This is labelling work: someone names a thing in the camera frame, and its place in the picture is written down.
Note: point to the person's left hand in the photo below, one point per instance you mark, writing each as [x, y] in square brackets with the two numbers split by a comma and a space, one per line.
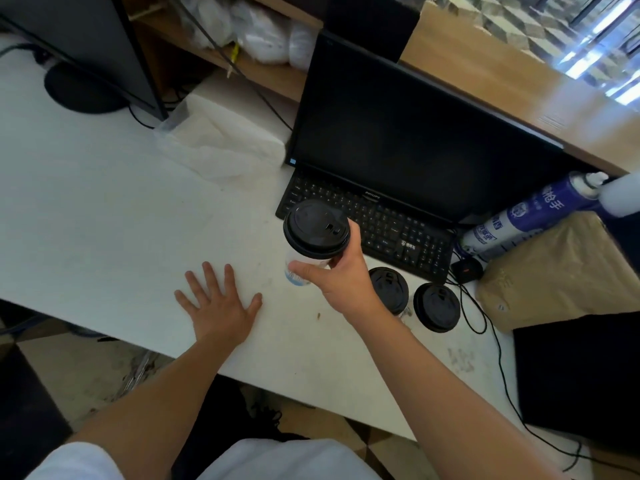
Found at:
[220, 314]

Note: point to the person's right hand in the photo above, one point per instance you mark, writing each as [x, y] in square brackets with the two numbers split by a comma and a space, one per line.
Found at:
[345, 279]

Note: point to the person's right thumb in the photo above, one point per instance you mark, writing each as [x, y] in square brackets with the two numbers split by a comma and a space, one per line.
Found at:
[310, 272]

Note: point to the person's left little finger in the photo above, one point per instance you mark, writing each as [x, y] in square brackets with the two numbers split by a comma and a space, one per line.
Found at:
[183, 302]

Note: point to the person's left thumb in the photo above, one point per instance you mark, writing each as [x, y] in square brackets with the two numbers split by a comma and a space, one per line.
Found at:
[254, 307]

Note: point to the person's left middle finger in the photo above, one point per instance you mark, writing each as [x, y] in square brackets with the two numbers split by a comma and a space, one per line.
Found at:
[211, 279]

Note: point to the paper cup with black lid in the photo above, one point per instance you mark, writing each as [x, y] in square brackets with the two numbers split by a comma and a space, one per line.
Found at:
[436, 307]
[391, 289]
[315, 229]

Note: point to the person's right forearm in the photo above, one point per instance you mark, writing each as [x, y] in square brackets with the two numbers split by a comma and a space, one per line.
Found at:
[440, 394]

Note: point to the person's left forearm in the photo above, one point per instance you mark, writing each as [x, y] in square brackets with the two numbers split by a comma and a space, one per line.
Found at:
[145, 399]

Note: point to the black computer keyboard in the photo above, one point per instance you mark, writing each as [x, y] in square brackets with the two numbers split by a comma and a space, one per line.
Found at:
[385, 229]

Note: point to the person's white shirt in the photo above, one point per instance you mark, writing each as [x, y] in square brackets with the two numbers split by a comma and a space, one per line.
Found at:
[240, 462]

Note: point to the black computer mouse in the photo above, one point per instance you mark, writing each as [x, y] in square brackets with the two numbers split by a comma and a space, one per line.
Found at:
[466, 269]

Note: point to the large black computer monitor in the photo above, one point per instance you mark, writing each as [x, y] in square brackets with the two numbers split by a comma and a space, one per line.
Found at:
[420, 134]

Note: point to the blue and white spray can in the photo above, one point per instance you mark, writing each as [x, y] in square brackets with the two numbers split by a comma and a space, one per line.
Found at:
[530, 214]

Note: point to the brown paper bag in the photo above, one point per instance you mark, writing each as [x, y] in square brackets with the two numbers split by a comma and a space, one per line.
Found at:
[555, 274]

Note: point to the white plastic bags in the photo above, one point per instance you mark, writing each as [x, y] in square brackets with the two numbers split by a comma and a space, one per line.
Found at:
[260, 27]

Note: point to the black speaker box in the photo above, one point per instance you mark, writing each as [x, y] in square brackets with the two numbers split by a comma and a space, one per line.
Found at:
[372, 22]

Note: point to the black monitor with round stand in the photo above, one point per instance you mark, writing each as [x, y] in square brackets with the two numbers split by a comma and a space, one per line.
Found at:
[85, 49]

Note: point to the wooden counter shelf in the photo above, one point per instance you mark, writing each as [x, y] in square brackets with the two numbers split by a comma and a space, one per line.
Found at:
[500, 69]

